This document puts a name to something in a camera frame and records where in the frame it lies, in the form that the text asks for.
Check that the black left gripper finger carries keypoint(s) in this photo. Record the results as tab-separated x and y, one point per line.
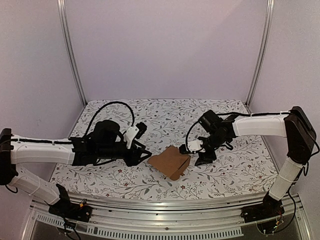
135	160
137	149

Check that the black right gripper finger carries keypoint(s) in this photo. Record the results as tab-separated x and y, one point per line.
201	160
209	155

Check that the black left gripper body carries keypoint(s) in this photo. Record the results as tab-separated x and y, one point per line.
105	152

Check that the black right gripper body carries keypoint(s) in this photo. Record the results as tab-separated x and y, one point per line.
207	152

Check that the brown cardboard box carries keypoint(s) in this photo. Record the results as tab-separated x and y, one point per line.
170	162

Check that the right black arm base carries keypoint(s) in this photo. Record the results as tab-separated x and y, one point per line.
269	208

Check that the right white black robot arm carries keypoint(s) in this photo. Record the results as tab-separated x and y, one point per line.
241	154

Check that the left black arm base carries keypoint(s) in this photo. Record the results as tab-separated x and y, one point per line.
64	208

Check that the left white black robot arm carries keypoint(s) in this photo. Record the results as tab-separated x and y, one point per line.
16	150

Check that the floral patterned table mat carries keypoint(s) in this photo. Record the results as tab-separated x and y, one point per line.
169	123

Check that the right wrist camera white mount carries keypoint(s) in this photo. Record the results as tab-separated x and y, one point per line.
192	147

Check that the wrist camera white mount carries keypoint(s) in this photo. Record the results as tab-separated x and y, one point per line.
134	132
192	147

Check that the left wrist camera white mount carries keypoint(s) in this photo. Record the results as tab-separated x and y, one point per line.
134	132

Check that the aluminium front rail frame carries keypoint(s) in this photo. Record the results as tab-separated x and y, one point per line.
204	219

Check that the right aluminium frame post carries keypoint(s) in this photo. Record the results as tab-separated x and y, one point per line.
262	51

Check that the aluminium frame post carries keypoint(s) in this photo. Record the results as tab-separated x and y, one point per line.
61	6
262	51

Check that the left aluminium frame post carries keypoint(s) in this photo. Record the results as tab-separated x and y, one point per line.
61	6

